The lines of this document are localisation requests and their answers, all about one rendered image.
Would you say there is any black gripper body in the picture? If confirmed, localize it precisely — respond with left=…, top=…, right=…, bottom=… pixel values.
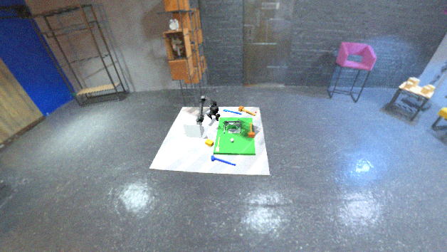
left=206, top=111, right=221, bottom=118

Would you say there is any yellow box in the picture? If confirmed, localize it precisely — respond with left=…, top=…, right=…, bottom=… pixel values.
left=205, top=139, right=214, bottom=147

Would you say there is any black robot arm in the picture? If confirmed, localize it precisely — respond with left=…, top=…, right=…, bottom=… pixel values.
left=196, top=95, right=219, bottom=126

